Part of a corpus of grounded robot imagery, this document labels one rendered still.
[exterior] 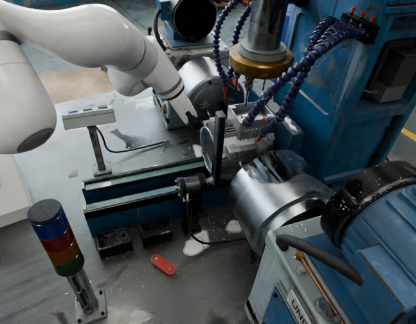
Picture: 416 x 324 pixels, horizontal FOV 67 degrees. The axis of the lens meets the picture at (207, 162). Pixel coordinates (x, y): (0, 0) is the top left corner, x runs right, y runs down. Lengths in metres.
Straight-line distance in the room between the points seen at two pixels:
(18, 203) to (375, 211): 1.04
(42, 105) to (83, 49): 0.10
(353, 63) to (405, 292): 0.60
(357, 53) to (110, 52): 0.61
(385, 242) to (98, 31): 0.50
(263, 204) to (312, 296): 0.24
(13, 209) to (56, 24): 0.81
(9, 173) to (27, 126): 0.72
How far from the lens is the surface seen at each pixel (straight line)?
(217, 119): 0.79
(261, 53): 0.87
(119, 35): 0.53
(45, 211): 0.65
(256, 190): 0.77
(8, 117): 0.50
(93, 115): 1.16
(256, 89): 1.14
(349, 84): 0.93
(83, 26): 0.51
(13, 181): 1.21
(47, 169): 1.40
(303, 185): 0.76
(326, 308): 0.60
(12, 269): 1.14
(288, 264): 0.63
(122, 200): 1.04
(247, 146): 1.00
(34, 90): 0.51
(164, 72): 0.87
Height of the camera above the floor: 1.68
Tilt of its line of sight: 42 degrees down
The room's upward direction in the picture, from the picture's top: 3 degrees clockwise
